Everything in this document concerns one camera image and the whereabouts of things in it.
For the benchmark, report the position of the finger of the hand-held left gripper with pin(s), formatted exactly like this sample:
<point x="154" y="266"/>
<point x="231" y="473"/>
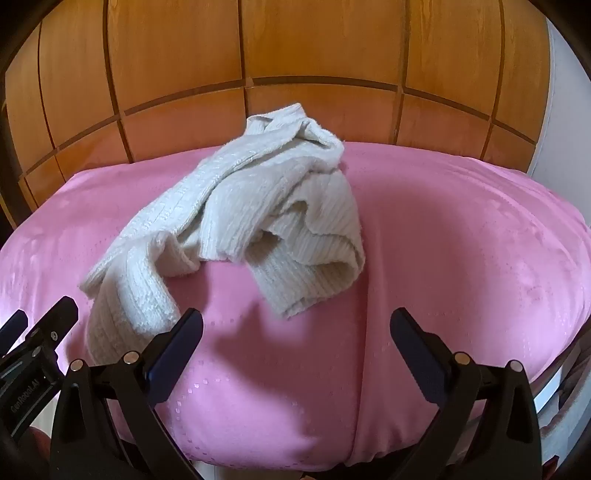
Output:
<point x="13" y="325"/>
<point x="51" y="319"/>

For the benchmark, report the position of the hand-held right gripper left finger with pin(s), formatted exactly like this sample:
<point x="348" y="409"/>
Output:
<point x="171" y="359"/>

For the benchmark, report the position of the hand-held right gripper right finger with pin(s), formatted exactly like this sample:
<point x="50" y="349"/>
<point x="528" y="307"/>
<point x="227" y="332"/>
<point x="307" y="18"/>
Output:
<point x="418" y="360"/>

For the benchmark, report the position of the white knit sweater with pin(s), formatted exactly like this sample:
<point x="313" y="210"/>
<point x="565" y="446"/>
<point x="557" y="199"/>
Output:
<point x="221" y="217"/>

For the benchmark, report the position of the pink bed sheet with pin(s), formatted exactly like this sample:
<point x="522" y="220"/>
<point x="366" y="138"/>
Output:
<point x="415" y="258"/>

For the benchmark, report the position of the wooden panelled headboard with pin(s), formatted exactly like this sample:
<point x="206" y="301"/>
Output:
<point x="295" y="60"/>

